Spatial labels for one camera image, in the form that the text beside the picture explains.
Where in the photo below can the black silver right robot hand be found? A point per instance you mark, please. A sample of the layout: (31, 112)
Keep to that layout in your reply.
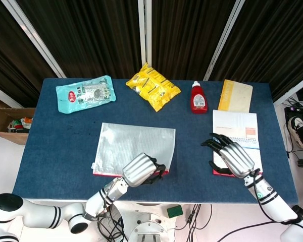
(236, 157)

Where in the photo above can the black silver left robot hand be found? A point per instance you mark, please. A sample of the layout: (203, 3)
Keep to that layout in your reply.
(137, 169)

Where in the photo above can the silver zipper pouch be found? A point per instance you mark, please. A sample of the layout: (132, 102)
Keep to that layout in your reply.
(131, 141)

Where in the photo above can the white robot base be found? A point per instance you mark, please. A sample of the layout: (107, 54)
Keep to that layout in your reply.
(146, 221)

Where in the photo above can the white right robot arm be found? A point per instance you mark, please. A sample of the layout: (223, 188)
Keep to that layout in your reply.
(275, 201)

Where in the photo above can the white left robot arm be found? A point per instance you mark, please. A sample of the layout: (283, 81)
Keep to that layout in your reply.
(40, 213)

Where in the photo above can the yellow snack bag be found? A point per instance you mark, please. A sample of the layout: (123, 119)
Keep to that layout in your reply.
(154, 88)

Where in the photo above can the white and red notebook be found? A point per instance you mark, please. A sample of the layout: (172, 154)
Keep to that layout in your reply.
(238, 123)

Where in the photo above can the green block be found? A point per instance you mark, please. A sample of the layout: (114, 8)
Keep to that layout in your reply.
(174, 211)

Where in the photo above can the yellow paper notebook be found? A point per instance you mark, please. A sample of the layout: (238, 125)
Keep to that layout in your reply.
(236, 97)

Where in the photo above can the red ketchup bottle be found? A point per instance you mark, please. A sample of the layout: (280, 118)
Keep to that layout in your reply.
(199, 99)

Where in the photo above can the black white sneaker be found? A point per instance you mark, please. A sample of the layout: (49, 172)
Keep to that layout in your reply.
(299, 127)

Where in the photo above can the blue table mat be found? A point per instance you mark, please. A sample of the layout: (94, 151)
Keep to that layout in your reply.
(65, 131)

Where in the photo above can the teal snack packet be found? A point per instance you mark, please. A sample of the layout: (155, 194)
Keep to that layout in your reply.
(86, 94)

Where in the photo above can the black curtain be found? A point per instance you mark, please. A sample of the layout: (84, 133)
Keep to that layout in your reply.
(10, 58)
(272, 45)
(187, 37)
(91, 35)

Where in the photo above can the colourful packets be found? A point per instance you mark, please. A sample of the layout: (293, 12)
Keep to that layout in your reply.
(20, 124)

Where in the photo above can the brown cardboard box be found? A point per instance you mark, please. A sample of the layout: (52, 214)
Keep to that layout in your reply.
(0, 118)

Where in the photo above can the white frame post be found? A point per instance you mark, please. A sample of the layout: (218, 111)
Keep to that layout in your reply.
(226, 40)
(32, 37)
(144, 32)

